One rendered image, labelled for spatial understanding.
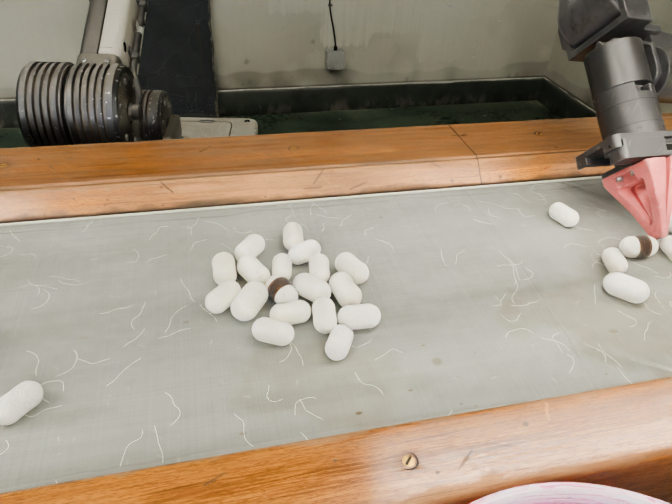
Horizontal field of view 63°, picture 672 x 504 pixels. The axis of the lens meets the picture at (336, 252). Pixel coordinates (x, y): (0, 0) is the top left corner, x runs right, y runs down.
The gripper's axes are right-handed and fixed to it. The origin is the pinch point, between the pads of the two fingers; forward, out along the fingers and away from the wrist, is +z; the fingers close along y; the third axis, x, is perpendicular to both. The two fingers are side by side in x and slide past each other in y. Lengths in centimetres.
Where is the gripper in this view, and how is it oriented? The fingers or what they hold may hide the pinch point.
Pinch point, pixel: (657, 230)
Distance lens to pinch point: 63.2
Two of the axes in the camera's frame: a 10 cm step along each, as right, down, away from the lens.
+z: 1.4, 9.7, -1.8
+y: 9.7, -1.0, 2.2
